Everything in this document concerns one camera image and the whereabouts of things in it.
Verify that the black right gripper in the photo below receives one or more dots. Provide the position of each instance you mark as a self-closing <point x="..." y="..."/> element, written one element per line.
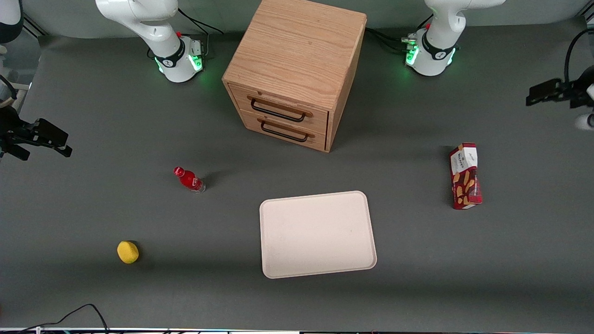
<point x="10" y="126"/>

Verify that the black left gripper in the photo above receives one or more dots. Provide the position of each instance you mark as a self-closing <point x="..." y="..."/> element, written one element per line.
<point x="571" y="89"/>

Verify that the red cookie box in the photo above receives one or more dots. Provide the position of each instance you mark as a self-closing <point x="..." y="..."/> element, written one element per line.
<point x="465" y="178"/>

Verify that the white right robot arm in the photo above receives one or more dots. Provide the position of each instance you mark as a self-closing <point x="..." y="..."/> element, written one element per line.
<point x="153" y="28"/>

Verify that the beige rectangular tray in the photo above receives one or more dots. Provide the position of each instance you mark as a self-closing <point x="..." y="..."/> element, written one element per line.
<point x="315" y="234"/>

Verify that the yellow lemon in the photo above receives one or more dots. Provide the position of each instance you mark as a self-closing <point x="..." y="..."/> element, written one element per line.
<point x="127" y="252"/>

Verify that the small red soda bottle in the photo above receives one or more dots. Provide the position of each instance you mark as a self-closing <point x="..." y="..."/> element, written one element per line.
<point x="189" y="179"/>

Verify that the wooden two-drawer cabinet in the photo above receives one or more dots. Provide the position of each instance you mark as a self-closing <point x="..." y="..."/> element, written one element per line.
<point x="297" y="51"/>

